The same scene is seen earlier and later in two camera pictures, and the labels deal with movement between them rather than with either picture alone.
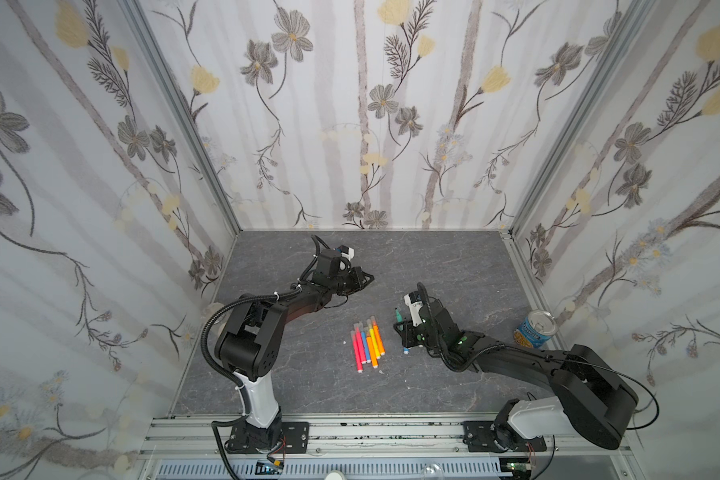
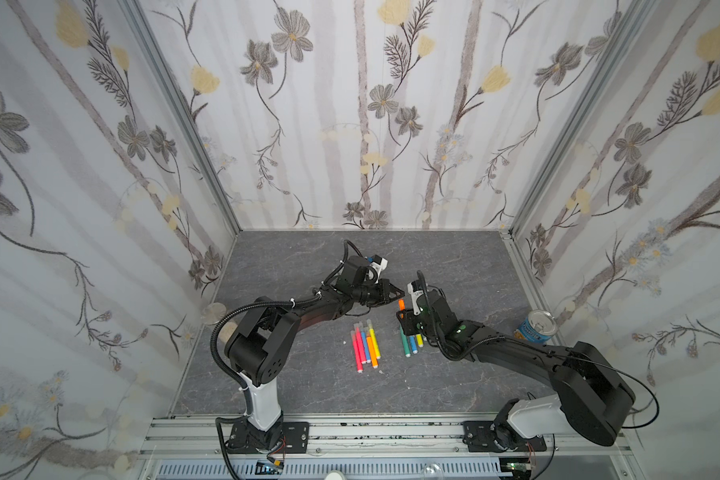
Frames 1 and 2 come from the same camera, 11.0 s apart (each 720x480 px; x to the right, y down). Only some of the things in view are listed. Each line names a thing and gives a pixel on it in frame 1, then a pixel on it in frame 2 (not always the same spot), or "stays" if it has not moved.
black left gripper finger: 366,279 -> 394,293
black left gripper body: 346,283 -> 369,294
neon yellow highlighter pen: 374,340 stays
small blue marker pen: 367,354 stays
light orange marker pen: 373,352 stays
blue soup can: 536,329 stays
